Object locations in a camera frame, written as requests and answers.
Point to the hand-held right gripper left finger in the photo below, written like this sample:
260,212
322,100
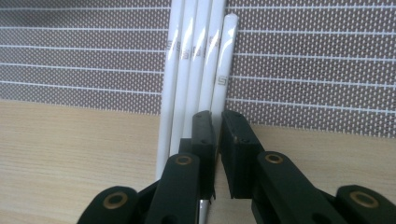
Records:
205,149

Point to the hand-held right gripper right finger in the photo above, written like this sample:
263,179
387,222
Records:
239,155

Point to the white pen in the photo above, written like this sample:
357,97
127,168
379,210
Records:
208,77
183,77
222,77
196,77

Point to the white chopstick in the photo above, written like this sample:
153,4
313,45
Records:
169,77

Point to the grey striped woven placemat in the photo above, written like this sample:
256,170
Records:
77,46

